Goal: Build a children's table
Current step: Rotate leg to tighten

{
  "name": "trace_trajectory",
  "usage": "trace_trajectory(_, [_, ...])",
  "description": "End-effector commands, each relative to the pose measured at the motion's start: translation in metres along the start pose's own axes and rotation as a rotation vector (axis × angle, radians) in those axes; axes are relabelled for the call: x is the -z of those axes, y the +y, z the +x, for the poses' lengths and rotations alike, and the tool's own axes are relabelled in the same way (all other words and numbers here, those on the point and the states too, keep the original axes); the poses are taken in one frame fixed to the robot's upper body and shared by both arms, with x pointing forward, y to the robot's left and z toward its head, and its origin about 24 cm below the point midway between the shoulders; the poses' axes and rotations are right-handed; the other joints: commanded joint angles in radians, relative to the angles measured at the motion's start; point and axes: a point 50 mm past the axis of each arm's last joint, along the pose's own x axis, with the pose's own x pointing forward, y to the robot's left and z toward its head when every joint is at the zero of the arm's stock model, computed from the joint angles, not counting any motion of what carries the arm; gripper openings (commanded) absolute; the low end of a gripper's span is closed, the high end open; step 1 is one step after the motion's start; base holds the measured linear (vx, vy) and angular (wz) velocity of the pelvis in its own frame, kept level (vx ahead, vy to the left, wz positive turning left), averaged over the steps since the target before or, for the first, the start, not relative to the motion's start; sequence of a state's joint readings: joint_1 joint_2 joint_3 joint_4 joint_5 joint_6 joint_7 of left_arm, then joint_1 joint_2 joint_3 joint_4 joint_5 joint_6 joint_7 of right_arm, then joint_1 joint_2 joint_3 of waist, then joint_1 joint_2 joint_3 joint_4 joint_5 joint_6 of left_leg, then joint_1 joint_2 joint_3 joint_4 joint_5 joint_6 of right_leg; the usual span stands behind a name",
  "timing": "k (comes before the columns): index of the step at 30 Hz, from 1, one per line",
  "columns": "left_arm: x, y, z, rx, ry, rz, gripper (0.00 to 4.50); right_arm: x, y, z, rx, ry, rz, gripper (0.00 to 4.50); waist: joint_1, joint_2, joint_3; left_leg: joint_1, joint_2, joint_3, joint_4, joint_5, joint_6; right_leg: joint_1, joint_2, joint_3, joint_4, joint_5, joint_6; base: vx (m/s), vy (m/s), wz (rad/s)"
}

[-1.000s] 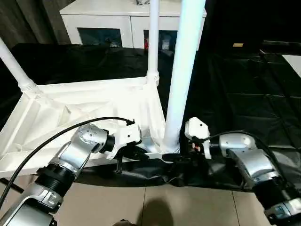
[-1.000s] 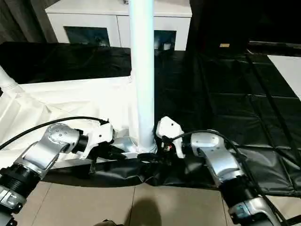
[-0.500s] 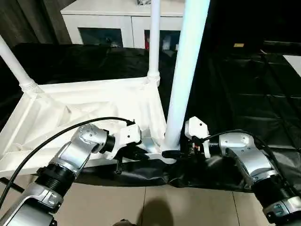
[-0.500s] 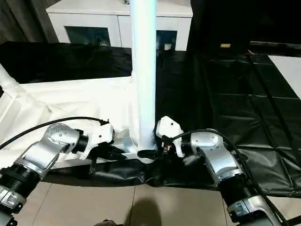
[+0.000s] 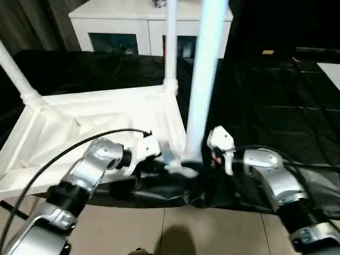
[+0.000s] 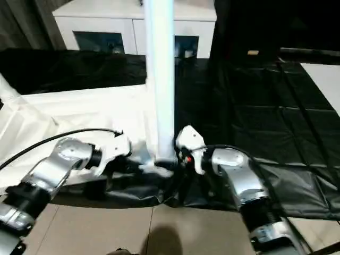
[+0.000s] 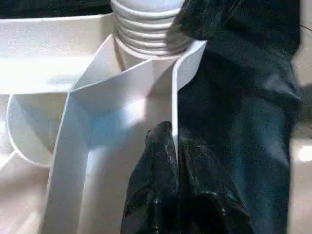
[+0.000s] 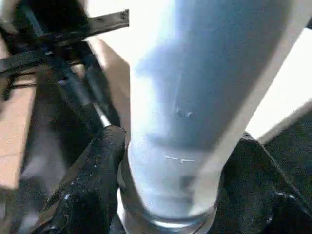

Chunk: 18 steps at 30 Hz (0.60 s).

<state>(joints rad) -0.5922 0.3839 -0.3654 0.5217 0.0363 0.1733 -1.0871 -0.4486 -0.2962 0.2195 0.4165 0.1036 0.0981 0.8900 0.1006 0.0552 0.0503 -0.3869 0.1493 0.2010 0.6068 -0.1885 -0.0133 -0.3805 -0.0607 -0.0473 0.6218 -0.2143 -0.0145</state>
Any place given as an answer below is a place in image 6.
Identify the white plastic table top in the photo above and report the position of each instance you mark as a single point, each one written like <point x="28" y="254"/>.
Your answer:
<point x="79" y="114"/>

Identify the white plastic table leg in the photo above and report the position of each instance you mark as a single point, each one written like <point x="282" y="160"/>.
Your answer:
<point x="160" y="79"/>
<point x="8" y="86"/>

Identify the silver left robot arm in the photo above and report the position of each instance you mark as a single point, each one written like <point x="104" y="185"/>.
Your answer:
<point x="53" y="170"/>

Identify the black mat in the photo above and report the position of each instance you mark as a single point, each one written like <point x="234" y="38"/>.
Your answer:
<point x="265" y="119"/>

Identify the small yellow tag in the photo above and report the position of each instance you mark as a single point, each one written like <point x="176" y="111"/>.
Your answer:
<point x="253" y="52"/>

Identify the white cabinet with glass doors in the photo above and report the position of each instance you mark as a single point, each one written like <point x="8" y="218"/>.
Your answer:
<point x="106" y="24"/>

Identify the white flat panel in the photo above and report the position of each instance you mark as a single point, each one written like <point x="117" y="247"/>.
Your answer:
<point x="324" y="85"/>

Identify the black metal bar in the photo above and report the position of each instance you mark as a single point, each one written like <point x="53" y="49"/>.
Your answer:
<point x="310" y="51"/>

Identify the grey curtain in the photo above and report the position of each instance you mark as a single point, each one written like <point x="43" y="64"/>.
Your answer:
<point x="26" y="24"/>

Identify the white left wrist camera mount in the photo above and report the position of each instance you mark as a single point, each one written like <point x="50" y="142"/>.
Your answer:
<point x="117" y="148"/>

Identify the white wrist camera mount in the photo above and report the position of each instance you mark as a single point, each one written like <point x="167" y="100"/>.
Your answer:
<point x="192" y="140"/>
<point x="117" y="148"/>

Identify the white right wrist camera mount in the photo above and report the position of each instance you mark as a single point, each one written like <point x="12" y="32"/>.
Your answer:
<point x="192" y="140"/>

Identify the black folding table frame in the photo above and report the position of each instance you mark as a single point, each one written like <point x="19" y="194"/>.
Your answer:
<point x="328" y="248"/>

